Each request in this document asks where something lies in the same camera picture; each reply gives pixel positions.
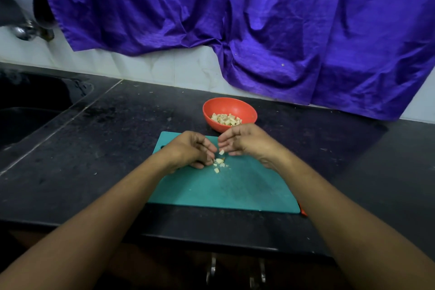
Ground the person's right hand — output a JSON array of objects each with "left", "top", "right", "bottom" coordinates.
[{"left": 217, "top": 123, "right": 286, "bottom": 168}]

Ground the person's left hand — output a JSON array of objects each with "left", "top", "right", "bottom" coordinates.
[{"left": 159, "top": 130, "right": 218, "bottom": 172}]

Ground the pile of diced apple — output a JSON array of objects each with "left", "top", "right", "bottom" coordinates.
[{"left": 212, "top": 149, "right": 229, "bottom": 174}]

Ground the teal plastic cutting board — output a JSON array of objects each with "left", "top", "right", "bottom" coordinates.
[{"left": 148, "top": 130, "right": 301, "bottom": 214}]

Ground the orange bowl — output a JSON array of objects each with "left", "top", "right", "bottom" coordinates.
[{"left": 203, "top": 97, "right": 259, "bottom": 133}]

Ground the person's left forearm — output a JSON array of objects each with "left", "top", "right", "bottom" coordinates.
[{"left": 0, "top": 152, "right": 180, "bottom": 290}]

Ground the person's right forearm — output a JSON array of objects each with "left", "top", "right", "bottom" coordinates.
[{"left": 272, "top": 150, "right": 435, "bottom": 290}]

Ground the purple cloth curtain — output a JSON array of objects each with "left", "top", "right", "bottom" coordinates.
[{"left": 37, "top": 0, "right": 435, "bottom": 121}]

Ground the dark kitchen sink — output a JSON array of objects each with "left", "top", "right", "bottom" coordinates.
[{"left": 0, "top": 69, "right": 95, "bottom": 151}]

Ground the metal faucet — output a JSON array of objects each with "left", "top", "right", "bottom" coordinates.
[{"left": 0, "top": 0, "right": 55, "bottom": 43}]

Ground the metal cabinet handle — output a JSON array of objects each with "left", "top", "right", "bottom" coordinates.
[
  {"left": 207, "top": 252, "right": 217, "bottom": 285},
  {"left": 249, "top": 258, "right": 266, "bottom": 289}
]

